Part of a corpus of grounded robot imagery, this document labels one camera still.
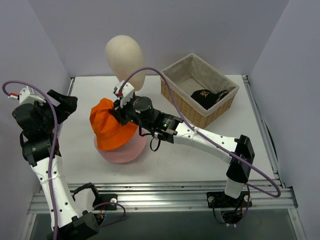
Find orange bucket hat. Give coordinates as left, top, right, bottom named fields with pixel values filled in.
left=89, top=98, right=138, bottom=151

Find pink bucket hat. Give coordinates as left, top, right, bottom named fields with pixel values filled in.
left=93, top=129, right=147, bottom=164

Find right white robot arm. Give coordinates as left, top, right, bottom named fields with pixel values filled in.
left=109, top=96, right=255, bottom=207

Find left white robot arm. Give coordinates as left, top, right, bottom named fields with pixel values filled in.
left=10, top=86, right=101, bottom=240

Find cream mannequin head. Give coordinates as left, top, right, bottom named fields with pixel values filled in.
left=104, top=35, right=145, bottom=82

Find wicker basket with liner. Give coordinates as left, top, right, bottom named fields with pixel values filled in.
left=162, top=53, right=240, bottom=129

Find black embroidered cap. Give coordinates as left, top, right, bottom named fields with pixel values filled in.
left=191, top=89, right=229, bottom=110

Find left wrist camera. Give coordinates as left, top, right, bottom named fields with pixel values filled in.
left=8, top=86, right=46, bottom=105

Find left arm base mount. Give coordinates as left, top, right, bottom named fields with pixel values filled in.
left=82, top=192, right=118, bottom=226

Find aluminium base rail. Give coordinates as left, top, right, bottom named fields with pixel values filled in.
left=27, top=178, right=298, bottom=213

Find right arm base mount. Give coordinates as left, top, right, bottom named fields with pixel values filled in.
left=206, top=190, right=253, bottom=228

